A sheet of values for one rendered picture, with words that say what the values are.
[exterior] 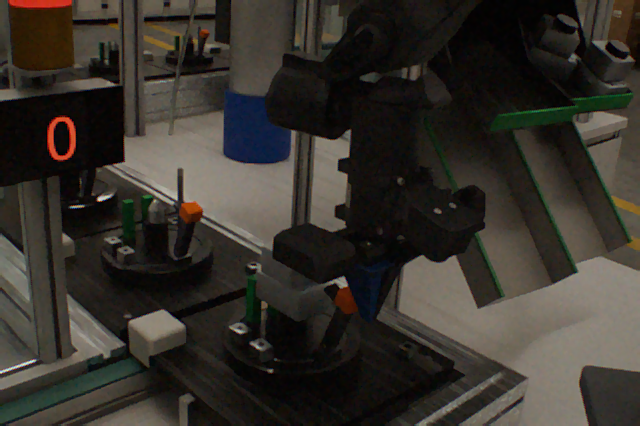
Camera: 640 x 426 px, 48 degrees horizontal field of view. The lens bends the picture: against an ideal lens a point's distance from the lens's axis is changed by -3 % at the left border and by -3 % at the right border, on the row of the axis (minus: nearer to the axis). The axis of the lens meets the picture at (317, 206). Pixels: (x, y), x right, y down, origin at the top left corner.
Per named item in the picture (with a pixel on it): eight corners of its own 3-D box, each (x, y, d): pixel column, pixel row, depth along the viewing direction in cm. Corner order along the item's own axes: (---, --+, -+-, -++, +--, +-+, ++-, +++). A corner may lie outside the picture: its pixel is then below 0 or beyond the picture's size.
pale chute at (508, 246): (553, 284, 89) (579, 272, 85) (477, 310, 82) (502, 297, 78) (463, 88, 97) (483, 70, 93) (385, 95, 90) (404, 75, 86)
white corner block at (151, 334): (188, 358, 76) (188, 325, 75) (151, 373, 73) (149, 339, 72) (164, 339, 79) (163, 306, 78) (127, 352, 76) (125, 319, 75)
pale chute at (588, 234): (608, 253, 99) (633, 241, 95) (546, 273, 92) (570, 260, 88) (523, 79, 107) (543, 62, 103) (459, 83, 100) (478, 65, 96)
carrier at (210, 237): (291, 285, 93) (296, 191, 88) (121, 347, 77) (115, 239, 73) (183, 223, 109) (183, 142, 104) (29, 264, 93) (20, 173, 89)
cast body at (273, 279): (330, 309, 73) (335, 244, 70) (297, 323, 70) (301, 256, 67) (275, 277, 78) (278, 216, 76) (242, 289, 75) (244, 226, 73)
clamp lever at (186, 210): (191, 257, 88) (205, 210, 83) (177, 261, 87) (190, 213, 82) (175, 237, 90) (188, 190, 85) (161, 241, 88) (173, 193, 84)
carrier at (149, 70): (175, 80, 199) (175, 34, 194) (95, 90, 183) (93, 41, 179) (131, 65, 215) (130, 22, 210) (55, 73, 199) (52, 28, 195)
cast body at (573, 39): (562, 66, 95) (588, 21, 90) (566, 83, 92) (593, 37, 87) (503, 44, 94) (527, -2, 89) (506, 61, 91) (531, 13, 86)
